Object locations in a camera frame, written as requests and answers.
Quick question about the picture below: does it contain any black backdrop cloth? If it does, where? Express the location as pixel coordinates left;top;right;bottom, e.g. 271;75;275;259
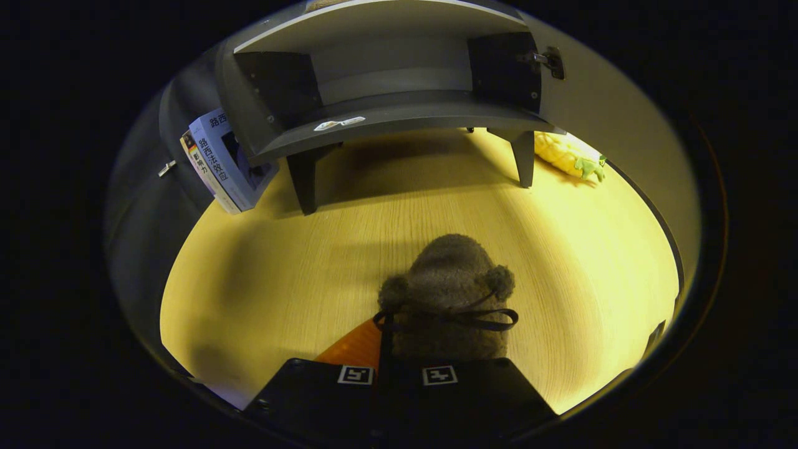
106;62;225;387

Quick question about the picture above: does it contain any brown fuzzy shoe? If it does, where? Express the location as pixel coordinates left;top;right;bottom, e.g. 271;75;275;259
374;234;519;362

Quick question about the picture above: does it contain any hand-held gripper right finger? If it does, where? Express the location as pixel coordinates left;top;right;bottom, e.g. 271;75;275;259
390;357;559;449

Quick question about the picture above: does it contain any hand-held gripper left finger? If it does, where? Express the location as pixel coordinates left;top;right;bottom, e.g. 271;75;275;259
243;318;383;449

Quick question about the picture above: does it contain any metal door hinge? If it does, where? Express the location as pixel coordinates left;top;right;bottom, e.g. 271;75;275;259
517;47;565;80

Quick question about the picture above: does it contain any blue grey covered book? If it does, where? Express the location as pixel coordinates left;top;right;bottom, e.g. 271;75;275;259
189;107;280;211

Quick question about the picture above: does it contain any grey shoe cabinet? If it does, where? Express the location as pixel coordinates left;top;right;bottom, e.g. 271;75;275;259
215;0;555;216

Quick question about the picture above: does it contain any yellow green plush toy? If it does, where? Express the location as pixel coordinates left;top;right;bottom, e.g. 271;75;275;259
534;131;607;183

